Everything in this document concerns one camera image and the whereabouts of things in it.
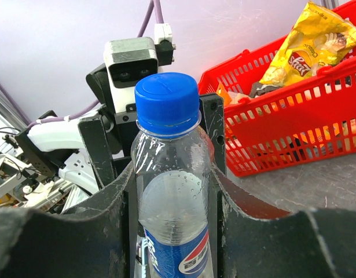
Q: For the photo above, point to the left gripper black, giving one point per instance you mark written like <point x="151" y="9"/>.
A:
<point x="120" y="129"/>

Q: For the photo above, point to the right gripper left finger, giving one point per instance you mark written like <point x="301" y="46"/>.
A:
<point x="95" y="238"/>

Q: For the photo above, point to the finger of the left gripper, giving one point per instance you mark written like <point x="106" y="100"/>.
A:
<point x="212" y="113"/>

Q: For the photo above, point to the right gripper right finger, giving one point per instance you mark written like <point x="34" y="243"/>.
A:
<point x="256" y="239"/>

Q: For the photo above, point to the blue bottle cap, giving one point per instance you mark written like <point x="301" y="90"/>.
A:
<point x="167" y="102"/>

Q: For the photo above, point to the blue label pepsi bottle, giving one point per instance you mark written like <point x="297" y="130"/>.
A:
<point x="173" y="208"/>

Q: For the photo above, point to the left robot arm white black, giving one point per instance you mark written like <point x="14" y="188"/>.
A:
<point x="49" y="135"/>

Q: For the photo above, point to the orange packet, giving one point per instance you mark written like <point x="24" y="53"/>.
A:
<point x="223" y="93"/>

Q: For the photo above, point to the red plastic basket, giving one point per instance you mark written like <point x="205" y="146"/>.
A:
<point x="311" y="120"/>

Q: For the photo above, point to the yellow chips bag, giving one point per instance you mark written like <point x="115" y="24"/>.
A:
<point x="319" y="38"/>

